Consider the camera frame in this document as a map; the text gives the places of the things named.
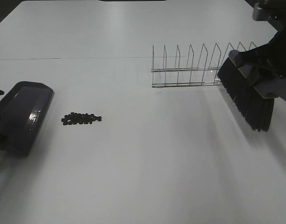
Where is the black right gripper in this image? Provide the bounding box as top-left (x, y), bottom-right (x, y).
top-left (238, 9), bottom-right (286, 77)

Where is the right robot arm grey link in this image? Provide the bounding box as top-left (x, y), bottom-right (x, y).
top-left (251, 0), bottom-right (286, 21)

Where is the chrome wire dish rack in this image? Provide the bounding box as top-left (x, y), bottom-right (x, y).
top-left (151, 42), bottom-right (257, 88)

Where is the purple plastic dustpan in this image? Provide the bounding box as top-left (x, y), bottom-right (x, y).
top-left (0, 81), bottom-right (54, 157)

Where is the purple brush with black bristles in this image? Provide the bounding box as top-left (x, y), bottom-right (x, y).
top-left (217, 50), bottom-right (286, 132)

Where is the pile of coffee beans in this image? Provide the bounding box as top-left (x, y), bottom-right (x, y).
top-left (61, 112), bottom-right (102, 126)

